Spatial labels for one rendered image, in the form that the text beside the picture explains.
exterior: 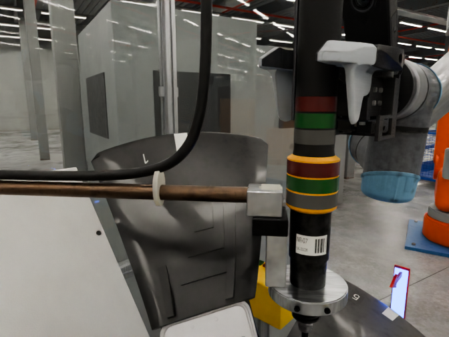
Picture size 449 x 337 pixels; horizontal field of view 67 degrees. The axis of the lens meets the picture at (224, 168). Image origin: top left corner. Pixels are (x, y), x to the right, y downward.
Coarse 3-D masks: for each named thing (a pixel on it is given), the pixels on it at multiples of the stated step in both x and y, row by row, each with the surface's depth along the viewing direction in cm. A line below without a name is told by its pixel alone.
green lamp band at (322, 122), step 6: (300, 114) 27; (306, 114) 27; (312, 114) 26; (318, 114) 26; (324, 114) 26; (330, 114) 26; (336, 114) 27; (300, 120) 27; (306, 120) 27; (312, 120) 26; (318, 120) 26; (324, 120) 26; (330, 120) 26; (336, 120) 27; (294, 126) 28; (300, 126) 27; (306, 126) 27; (312, 126) 26; (318, 126) 26; (324, 126) 26; (330, 126) 27
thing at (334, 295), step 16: (256, 192) 28; (272, 192) 28; (256, 208) 28; (272, 208) 28; (256, 224) 28; (272, 224) 28; (288, 224) 28; (272, 240) 29; (272, 256) 29; (272, 272) 29; (288, 272) 32; (272, 288) 30; (288, 288) 29; (336, 288) 29; (288, 304) 28; (304, 304) 27; (320, 304) 27; (336, 304) 28
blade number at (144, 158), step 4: (136, 152) 43; (140, 152) 43; (144, 152) 43; (148, 152) 43; (136, 156) 42; (140, 156) 42; (144, 156) 42; (148, 156) 42; (152, 156) 42; (140, 160) 42; (144, 160) 42; (148, 160) 42; (152, 160) 42; (140, 164) 42; (144, 164) 42; (148, 164) 42
